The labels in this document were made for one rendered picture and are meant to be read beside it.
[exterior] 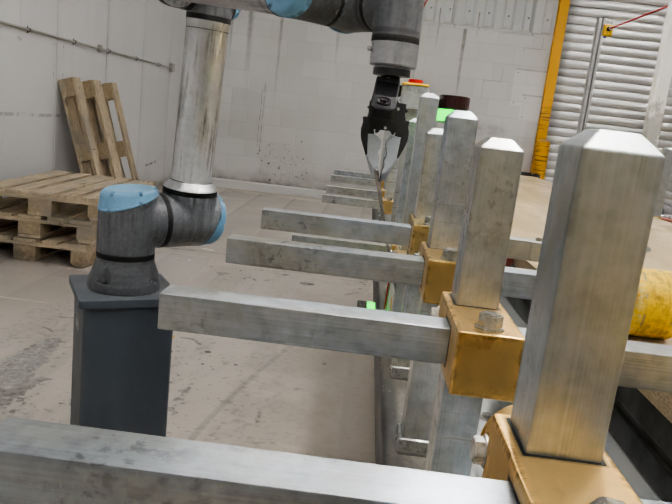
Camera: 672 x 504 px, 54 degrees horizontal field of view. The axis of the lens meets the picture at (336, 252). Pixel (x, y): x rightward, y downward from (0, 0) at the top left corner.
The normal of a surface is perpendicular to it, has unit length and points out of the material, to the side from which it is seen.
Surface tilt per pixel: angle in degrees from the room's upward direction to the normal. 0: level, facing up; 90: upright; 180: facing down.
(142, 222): 90
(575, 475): 0
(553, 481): 0
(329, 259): 90
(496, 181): 90
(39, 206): 90
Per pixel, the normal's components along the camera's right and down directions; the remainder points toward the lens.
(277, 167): -0.05, 0.19
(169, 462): 0.11, -0.97
